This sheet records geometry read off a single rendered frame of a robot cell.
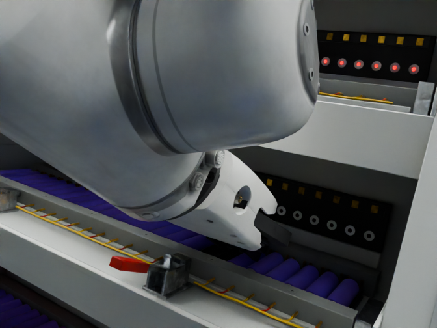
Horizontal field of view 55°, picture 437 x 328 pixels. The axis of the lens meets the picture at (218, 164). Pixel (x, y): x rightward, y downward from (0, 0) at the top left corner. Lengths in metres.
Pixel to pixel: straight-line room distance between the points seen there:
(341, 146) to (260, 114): 0.18
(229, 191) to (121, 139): 0.11
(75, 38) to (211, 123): 0.06
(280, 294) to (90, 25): 0.28
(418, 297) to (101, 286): 0.27
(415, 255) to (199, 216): 0.14
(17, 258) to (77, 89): 0.36
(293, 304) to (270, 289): 0.02
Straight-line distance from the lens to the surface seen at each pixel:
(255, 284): 0.38
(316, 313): 0.37
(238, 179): 0.28
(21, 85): 0.17
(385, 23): 0.60
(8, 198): 0.58
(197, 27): 0.16
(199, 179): 0.25
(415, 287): 0.31
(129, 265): 0.34
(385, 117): 0.33
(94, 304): 0.43
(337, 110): 0.34
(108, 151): 0.19
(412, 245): 0.31
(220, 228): 0.30
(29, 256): 0.49
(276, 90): 0.16
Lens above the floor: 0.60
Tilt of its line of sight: 7 degrees up
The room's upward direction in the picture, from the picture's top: 18 degrees clockwise
